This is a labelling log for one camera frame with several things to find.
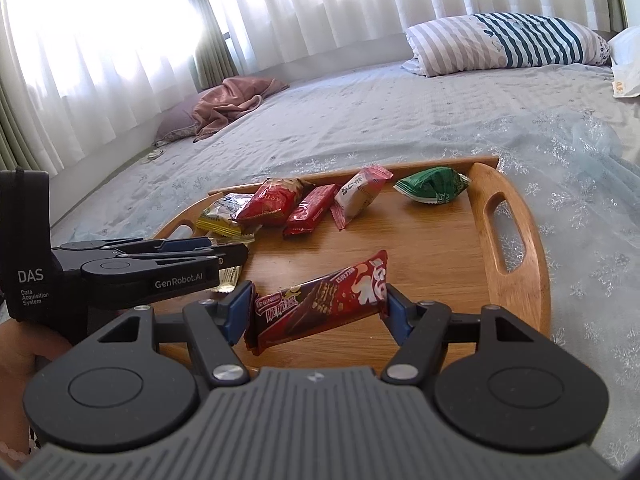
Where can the person left hand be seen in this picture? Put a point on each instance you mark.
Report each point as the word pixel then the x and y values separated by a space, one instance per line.
pixel 21 344

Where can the red white small snack packet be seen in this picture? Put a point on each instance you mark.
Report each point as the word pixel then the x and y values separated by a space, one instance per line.
pixel 357 193

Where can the light blue lace bedspread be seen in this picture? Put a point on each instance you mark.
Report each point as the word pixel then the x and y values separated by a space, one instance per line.
pixel 560 136

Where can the wooden serving tray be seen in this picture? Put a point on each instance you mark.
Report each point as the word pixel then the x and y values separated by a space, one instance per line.
pixel 449 253

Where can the green snack packet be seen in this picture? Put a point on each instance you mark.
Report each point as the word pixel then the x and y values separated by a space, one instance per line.
pixel 434 186

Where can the long red chocolate wafer bar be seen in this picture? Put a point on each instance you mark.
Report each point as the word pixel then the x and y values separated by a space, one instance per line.
pixel 318 305

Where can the purple pillow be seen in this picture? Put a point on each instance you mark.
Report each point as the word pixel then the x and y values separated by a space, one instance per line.
pixel 178 122

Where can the red pillow snack bag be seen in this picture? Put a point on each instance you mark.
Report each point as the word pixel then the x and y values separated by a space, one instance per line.
pixel 273 202

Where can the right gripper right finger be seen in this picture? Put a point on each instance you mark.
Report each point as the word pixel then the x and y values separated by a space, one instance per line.
pixel 424 331

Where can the red foil snack bar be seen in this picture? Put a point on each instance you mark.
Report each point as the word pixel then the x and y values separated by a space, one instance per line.
pixel 310 211

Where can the small trinket on bed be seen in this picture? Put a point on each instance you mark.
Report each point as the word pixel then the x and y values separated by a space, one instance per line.
pixel 152 156

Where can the green drape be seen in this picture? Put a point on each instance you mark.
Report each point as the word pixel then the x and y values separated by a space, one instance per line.
pixel 212 58

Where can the white plastic bag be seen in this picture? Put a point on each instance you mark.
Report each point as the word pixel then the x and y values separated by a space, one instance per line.
pixel 625 58

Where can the yellow Americ cracker pack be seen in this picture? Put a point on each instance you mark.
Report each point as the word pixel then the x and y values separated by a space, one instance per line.
pixel 221 216

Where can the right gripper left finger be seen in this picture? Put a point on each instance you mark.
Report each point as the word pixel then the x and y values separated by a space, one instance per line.
pixel 127 349

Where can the white sheer curtain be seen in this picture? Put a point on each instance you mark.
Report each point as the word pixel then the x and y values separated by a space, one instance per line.
pixel 77 74

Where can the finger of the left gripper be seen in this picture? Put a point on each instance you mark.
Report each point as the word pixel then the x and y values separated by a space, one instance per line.
pixel 146 278
pixel 136 245

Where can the pink crumpled blanket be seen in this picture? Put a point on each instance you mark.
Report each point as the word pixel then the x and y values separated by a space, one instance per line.
pixel 234 98

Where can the striped pillow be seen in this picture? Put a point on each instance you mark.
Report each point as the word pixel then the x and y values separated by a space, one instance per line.
pixel 492 41

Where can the gold snack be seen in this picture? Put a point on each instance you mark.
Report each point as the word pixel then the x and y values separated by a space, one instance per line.
pixel 228 279

